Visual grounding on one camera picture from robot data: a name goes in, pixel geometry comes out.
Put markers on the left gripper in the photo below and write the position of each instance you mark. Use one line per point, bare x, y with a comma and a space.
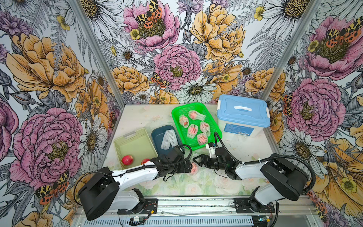
181, 169

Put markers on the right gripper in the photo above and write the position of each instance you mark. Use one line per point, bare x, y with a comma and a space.
203, 157

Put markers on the netted apple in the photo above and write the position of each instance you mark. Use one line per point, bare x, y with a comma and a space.
184, 121
192, 131
202, 139
194, 169
205, 128

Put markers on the white foam net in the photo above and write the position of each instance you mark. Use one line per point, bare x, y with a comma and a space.
165, 143

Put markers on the bare red apple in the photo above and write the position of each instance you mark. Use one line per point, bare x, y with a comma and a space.
145, 161
127, 160

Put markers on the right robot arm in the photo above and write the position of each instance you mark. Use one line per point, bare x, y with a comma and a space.
288, 176

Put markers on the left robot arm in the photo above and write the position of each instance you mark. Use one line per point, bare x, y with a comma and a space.
115, 189

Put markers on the dark teal plastic tub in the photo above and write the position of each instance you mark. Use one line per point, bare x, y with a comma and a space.
157, 137

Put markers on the bright green plastic basket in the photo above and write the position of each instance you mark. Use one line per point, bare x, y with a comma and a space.
182, 132

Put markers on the pale green perforated basket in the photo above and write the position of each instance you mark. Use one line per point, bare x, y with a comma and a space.
136, 144

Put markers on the blue lidded storage box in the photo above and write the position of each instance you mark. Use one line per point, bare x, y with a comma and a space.
242, 115

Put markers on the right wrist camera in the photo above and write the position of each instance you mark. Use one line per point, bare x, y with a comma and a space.
211, 147

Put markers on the aluminium front rail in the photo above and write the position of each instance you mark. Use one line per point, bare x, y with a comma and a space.
209, 211

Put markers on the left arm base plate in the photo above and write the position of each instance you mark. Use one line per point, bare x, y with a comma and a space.
150, 205

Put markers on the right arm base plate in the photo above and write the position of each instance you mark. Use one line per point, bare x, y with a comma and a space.
244, 205

